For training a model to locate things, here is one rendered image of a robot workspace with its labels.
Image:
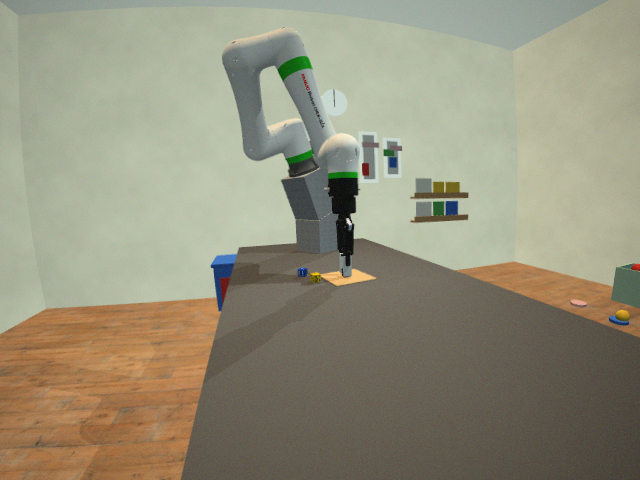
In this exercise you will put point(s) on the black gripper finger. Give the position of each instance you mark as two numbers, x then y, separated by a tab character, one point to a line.
348	242
340	245

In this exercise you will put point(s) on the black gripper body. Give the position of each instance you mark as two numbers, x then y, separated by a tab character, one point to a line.
345	206

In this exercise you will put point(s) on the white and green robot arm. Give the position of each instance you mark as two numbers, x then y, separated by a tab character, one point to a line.
243	60

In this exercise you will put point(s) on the orange flat square mat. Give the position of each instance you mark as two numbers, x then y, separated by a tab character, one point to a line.
337	279

